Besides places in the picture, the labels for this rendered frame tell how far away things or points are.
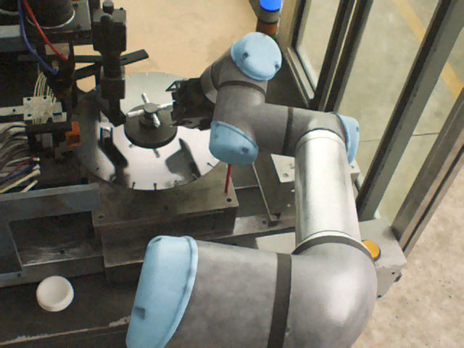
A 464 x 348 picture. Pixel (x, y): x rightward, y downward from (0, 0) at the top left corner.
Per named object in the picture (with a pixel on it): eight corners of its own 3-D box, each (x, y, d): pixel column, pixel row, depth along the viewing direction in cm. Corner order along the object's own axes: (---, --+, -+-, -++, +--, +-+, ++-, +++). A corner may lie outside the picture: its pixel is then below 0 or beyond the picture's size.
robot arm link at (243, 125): (283, 156, 88) (291, 88, 91) (205, 145, 88) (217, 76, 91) (276, 173, 95) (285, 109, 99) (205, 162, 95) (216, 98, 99)
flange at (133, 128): (112, 120, 125) (112, 112, 124) (156, 99, 131) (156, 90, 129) (143, 154, 121) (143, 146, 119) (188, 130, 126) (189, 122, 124)
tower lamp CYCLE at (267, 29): (272, 22, 133) (275, 10, 131) (278, 35, 130) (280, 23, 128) (253, 23, 132) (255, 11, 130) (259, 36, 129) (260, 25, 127)
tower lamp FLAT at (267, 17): (275, 9, 131) (277, -2, 128) (281, 22, 128) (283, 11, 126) (255, 11, 130) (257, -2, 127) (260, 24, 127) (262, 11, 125)
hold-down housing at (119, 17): (129, 85, 115) (126, -6, 99) (128, 103, 112) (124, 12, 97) (100, 85, 114) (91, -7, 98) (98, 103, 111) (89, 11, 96)
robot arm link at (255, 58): (235, 70, 88) (243, 19, 91) (204, 95, 98) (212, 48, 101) (281, 87, 92) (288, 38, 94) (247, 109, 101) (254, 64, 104)
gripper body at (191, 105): (163, 89, 113) (188, 66, 103) (204, 87, 117) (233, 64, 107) (171, 129, 112) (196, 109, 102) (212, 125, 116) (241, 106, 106)
